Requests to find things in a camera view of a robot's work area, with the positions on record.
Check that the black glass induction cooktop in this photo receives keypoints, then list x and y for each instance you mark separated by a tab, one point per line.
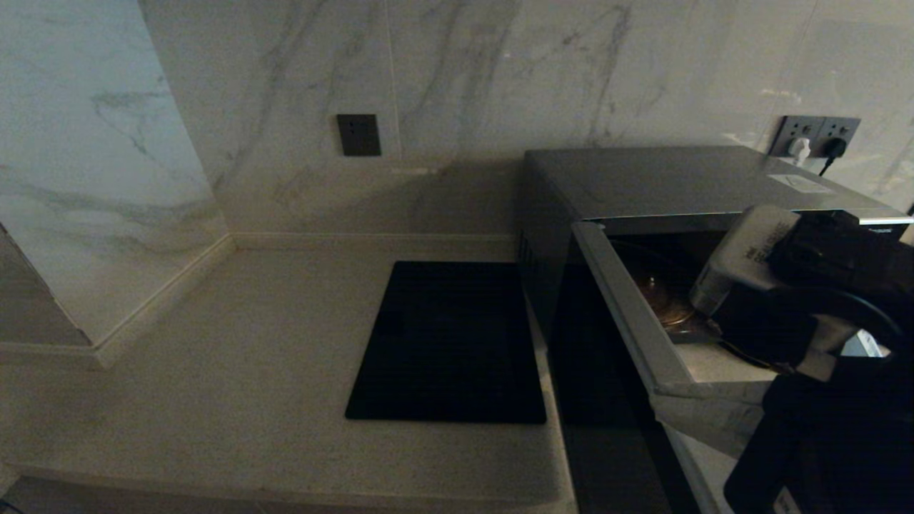
446	343

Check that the white power plug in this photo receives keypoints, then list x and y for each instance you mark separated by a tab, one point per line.
800	149

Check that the silver black microwave oven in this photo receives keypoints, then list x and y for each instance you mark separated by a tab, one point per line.
643	178

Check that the black power plug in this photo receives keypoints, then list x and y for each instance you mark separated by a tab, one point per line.
834	147

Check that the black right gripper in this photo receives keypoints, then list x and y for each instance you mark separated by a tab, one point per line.
764	328

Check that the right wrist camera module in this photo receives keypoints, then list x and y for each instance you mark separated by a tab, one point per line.
746	257

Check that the grey double wall socket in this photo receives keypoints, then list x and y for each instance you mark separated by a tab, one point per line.
814	127

